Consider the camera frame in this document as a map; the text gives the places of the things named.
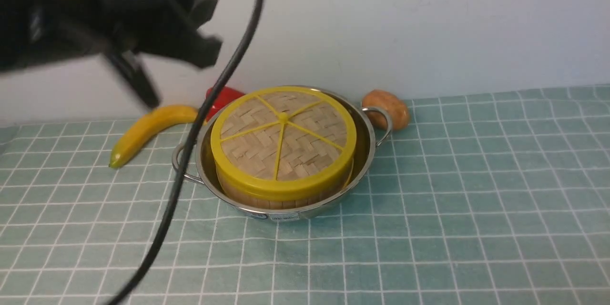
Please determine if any stainless steel two-handled pot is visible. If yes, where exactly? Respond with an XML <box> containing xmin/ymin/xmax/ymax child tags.
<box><xmin>181</xmin><ymin>86</ymin><xmax>394</xmax><ymax>222</ymax></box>

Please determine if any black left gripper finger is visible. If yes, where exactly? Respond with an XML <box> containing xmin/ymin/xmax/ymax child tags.
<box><xmin>104</xmin><ymin>50</ymin><xmax>161</xmax><ymax>109</ymax></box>

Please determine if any green checkered tablecloth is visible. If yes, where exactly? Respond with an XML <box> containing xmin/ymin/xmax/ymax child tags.
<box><xmin>0</xmin><ymin>85</ymin><xmax>610</xmax><ymax>305</ymax></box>

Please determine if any black left camera cable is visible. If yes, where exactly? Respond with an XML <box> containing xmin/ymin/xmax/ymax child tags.
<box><xmin>102</xmin><ymin>0</ymin><xmax>265</xmax><ymax>305</ymax></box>

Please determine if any bamboo steamer basket yellow rim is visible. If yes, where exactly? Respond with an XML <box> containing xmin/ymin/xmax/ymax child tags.
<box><xmin>216</xmin><ymin>162</ymin><xmax>353</xmax><ymax>210</ymax></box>

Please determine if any woven bamboo steamer lid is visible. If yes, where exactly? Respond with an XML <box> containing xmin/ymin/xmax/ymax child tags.
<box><xmin>210</xmin><ymin>86</ymin><xmax>357</xmax><ymax>179</ymax></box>

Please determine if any yellow banana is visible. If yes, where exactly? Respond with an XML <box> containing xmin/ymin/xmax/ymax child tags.
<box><xmin>108</xmin><ymin>105</ymin><xmax>198</xmax><ymax>169</ymax></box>

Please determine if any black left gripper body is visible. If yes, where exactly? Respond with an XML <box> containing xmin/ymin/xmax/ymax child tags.
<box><xmin>90</xmin><ymin>0</ymin><xmax>222</xmax><ymax>69</ymax></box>

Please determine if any brown potato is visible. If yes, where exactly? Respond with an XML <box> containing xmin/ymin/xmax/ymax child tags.
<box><xmin>360</xmin><ymin>89</ymin><xmax>410</xmax><ymax>131</ymax></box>

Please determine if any red bell pepper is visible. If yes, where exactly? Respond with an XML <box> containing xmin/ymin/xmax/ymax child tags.
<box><xmin>205</xmin><ymin>86</ymin><xmax>245</xmax><ymax>121</ymax></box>

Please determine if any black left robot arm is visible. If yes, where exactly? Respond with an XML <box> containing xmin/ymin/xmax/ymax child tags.
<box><xmin>0</xmin><ymin>0</ymin><xmax>222</xmax><ymax>108</ymax></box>

